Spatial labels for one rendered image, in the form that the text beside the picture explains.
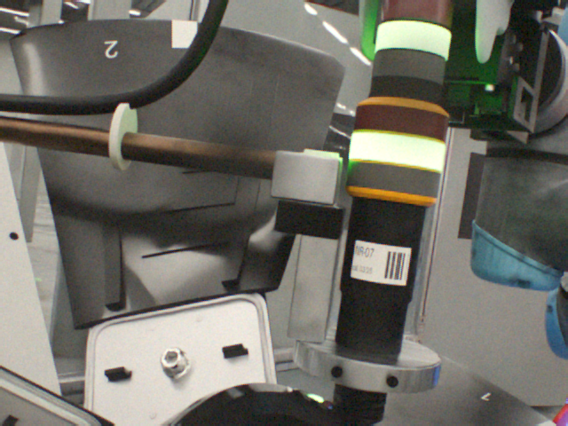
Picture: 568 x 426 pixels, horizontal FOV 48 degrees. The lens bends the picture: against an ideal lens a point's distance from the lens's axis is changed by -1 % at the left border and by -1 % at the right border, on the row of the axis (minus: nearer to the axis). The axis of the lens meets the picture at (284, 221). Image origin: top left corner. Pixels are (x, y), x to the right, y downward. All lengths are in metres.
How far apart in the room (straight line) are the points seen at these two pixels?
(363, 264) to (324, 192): 0.04
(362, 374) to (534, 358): 4.65
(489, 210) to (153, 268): 0.31
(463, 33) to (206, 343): 0.22
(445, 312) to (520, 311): 0.65
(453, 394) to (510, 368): 4.27
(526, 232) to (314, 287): 0.27
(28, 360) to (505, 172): 0.40
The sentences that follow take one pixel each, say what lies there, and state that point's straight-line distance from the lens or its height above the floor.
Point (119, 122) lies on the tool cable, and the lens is 0.33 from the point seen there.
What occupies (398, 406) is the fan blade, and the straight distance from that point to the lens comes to 0.48.
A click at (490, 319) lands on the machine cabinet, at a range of 4.56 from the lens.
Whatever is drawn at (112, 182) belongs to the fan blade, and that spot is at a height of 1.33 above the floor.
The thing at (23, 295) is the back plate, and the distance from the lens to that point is 0.56.
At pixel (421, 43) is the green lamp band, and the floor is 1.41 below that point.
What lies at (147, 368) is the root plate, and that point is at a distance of 0.32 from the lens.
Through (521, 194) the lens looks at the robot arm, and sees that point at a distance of 0.54.
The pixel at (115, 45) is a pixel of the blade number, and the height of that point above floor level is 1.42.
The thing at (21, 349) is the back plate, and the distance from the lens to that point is 0.54.
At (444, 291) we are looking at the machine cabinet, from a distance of 4.25.
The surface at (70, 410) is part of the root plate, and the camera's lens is 0.24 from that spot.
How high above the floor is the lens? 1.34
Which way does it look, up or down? 3 degrees down
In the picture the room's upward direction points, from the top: 8 degrees clockwise
